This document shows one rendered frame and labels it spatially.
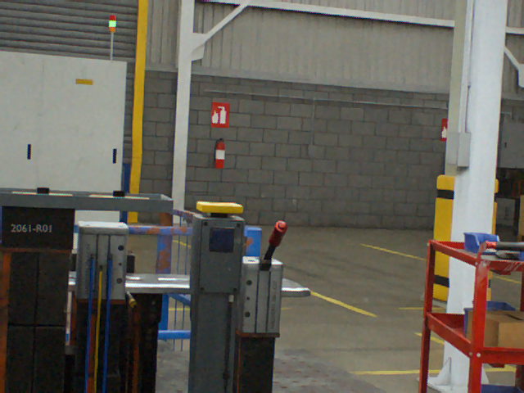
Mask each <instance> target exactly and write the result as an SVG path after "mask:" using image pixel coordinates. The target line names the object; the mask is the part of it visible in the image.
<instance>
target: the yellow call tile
mask: <svg viewBox="0 0 524 393"><path fill-rule="evenodd" d="M196 208H197V209H198V210H199V211H201V212H203V213H210V217H211V218H223V219H226V218H227V217H228V214H240V215H241V214H242V213H243V207H242V206H240V205H237V204H232V203H213V202H197V206H196Z"/></svg>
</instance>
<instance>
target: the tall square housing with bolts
mask: <svg viewBox="0 0 524 393"><path fill-rule="evenodd" d="M128 237H129V228H128V227H127V225H126V224H124V223H112V222H91V221H80V222H78V249H77V266H76V284H75V299H76V303H77V304H78V318H77V320H76V338H75V365H72V367H71V385H70V393H120V377H121V376H120V371H119V354H120V321H121V305H125V303H126V300H125V288H126V271H127V254H128Z"/></svg>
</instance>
